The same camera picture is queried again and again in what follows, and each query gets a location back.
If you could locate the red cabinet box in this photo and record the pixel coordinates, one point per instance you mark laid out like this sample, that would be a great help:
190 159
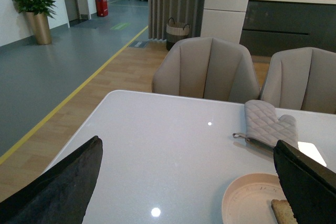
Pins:
102 8

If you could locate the grey quilted oven mitt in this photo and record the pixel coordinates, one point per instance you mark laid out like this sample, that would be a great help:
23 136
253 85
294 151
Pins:
264 127

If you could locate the slice of brown bread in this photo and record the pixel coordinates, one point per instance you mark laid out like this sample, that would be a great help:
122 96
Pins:
283 212

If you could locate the round beige plate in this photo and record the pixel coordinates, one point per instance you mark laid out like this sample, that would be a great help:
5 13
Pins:
248 199

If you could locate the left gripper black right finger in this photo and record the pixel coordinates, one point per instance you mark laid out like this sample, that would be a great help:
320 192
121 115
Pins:
307 185

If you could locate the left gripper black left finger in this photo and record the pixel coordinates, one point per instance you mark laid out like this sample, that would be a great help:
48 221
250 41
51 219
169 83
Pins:
62 193

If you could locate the beige chair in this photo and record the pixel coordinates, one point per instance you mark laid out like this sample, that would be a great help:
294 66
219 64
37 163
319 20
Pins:
208 68
301 79

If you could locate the beige chair on left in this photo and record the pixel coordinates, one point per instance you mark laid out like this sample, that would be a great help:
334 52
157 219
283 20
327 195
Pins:
208 68

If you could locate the green plant in gold pot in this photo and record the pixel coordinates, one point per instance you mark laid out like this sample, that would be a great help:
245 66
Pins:
37 13

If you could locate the woven basket with handles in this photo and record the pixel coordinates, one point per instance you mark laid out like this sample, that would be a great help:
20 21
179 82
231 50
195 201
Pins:
175 31

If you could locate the dark grey kitchen counter cabinet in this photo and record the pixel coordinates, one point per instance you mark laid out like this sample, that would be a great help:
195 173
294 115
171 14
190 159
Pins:
273 26

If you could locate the beige chair on right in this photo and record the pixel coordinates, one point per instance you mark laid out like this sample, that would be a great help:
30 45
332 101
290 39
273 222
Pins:
301 79

